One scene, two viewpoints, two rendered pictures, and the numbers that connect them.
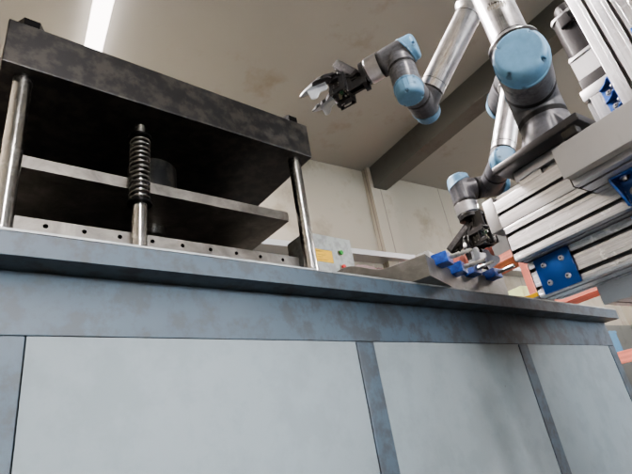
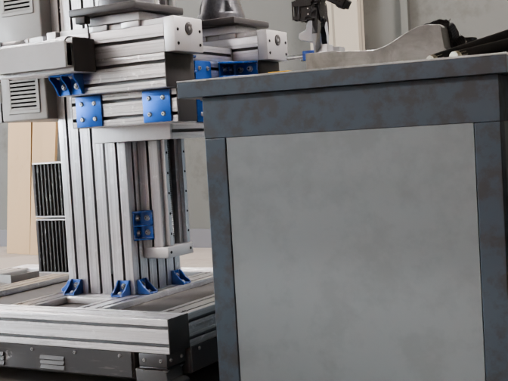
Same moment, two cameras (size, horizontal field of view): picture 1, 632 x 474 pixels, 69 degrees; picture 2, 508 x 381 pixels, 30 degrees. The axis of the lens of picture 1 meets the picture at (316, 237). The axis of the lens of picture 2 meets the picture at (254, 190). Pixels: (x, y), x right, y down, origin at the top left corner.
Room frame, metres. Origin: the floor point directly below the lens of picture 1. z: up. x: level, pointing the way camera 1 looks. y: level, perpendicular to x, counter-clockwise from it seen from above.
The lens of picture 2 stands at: (3.75, -1.81, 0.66)
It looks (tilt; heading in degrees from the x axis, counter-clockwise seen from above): 3 degrees down; 155
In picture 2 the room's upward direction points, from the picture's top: 3 degrees counter-clockwise
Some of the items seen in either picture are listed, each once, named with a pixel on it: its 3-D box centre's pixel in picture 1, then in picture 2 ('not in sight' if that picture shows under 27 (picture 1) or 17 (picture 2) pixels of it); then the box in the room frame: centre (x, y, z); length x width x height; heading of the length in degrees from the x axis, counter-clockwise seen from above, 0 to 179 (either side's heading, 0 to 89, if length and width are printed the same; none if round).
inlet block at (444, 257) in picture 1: (446, 259); not in sight; (1.07, -0.30, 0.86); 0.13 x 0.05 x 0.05; 58
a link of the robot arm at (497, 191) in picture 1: (492, 182); not in sight; (1.38, -0.61, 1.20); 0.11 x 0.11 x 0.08; 89
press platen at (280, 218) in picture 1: (148, 229); not in sight; (1.87, 0.76, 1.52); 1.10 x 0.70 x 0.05; 131
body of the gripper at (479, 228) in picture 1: (476, 230); (310, 1); (1.39, -0.52, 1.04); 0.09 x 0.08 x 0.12; 41
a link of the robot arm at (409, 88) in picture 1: (408, 86); not in sight; (0.99, -0.32, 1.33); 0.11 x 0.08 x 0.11; 151
